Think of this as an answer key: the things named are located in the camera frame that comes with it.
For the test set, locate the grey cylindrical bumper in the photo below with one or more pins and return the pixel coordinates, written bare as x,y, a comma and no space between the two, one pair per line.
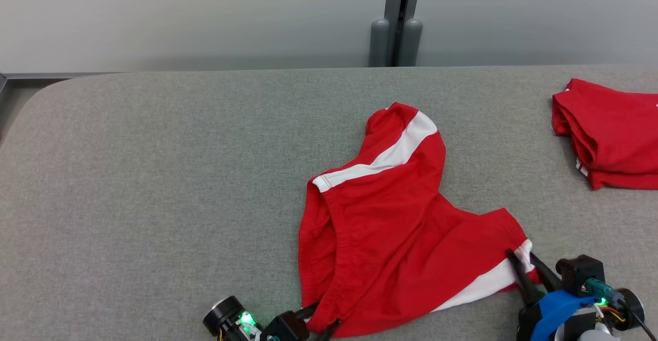
379,42
412,42

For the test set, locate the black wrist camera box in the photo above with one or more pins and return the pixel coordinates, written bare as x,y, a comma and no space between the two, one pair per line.
578,271
285,328

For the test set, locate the left gripper with blue band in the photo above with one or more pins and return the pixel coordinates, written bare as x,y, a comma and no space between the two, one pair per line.
222,316

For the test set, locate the teal right camera connector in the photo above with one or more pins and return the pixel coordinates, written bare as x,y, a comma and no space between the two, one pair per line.
597,286

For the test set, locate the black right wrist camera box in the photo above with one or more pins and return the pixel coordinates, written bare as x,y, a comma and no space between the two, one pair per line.
578,271

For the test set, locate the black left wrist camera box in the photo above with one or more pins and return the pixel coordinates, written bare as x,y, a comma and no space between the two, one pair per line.
285,328

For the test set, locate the grey metal frame corner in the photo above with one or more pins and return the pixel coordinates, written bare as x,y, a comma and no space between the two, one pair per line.
2,84

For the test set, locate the red shorts with white stripe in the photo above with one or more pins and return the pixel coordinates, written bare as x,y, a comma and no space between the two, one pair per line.
385,238

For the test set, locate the red jersey with number 23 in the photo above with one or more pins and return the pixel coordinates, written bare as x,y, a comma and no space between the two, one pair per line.
617,135

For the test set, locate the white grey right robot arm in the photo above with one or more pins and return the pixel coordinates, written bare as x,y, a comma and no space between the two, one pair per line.
591,336

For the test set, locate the right gripper with blue band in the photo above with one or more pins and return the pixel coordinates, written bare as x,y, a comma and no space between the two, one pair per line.
552,310

